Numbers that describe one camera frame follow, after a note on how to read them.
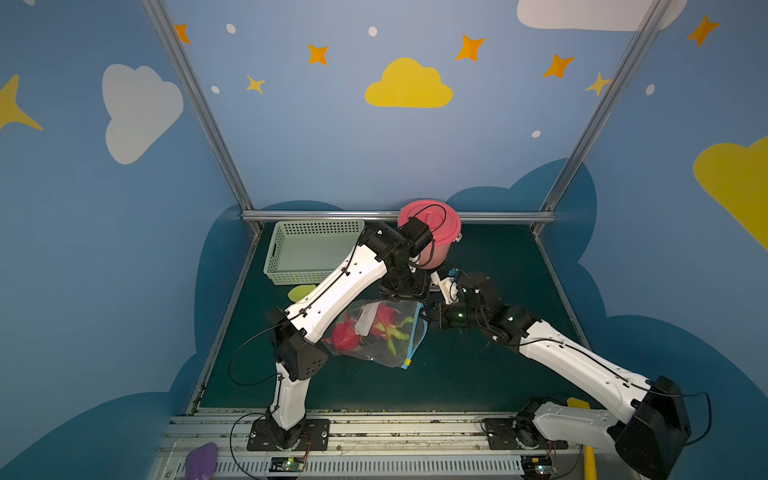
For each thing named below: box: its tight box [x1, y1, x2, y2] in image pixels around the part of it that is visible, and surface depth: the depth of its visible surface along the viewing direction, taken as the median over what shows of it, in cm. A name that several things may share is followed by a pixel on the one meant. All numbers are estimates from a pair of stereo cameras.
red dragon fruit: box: [322, 303, 413, 355], surface depth 84 cm
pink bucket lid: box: [397, 199, 462, 245], surface depth 100 cm
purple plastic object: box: [185, 442, 218, 480], surface depth 73 cm
